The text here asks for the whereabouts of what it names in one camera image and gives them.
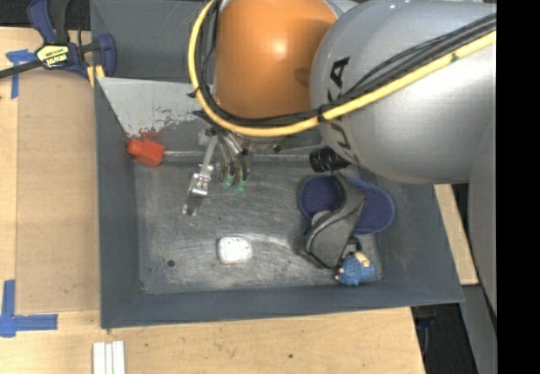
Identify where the red small bottle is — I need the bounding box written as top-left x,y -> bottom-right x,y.
126,137 -> 166,168

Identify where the black cylinder on white bracket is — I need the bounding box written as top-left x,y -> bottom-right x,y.
309,145 -> 354,180

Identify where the white rounded block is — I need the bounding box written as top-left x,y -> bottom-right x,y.
216,236 -> 254,265

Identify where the blue toy animal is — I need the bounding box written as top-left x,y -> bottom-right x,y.
333,251 -> 377,287

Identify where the blue slipper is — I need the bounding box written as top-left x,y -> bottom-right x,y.
297,174 -> 397,236

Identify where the grey metal bin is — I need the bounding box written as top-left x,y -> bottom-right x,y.
88,0 -> 466,329

